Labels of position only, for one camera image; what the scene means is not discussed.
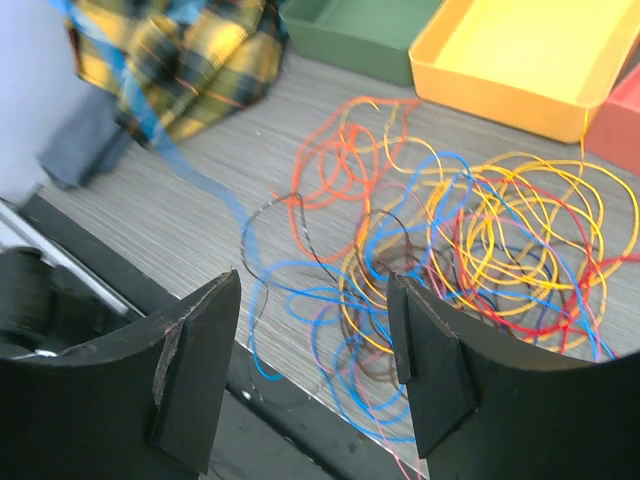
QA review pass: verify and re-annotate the yellow plaid flannel shirt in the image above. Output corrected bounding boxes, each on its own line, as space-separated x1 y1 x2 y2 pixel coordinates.
67 1 286 146

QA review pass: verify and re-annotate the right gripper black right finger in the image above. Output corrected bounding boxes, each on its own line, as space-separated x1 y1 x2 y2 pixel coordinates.
387 273 639 479

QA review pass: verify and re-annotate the green plastic tray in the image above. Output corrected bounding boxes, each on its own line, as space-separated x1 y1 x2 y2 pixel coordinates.
280 0 440 86

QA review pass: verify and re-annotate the orange wire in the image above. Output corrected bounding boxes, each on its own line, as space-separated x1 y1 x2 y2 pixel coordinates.
269 95 424 264

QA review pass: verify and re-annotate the yellow plastic tray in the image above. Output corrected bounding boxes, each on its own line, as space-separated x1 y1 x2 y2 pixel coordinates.
408 1 639 144

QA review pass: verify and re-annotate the brown wire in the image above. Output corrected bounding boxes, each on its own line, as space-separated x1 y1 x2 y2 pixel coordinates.
339 209 571 386

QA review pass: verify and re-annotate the black striped wire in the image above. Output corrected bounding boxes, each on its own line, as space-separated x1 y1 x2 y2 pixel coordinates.
239 192 346 401

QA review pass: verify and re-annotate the dark grey folded cloth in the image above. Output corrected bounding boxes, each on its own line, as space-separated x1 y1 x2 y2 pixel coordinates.
38 88 132 190

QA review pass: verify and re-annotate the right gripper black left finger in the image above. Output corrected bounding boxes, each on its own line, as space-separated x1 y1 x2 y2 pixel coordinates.
1 271 241 479

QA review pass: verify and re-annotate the blue wire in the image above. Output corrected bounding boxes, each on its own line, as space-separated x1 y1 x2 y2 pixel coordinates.
49 0 616 444

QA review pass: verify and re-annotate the red orange plastic tray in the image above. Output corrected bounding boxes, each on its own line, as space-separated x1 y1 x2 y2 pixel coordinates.
585 65 640 176

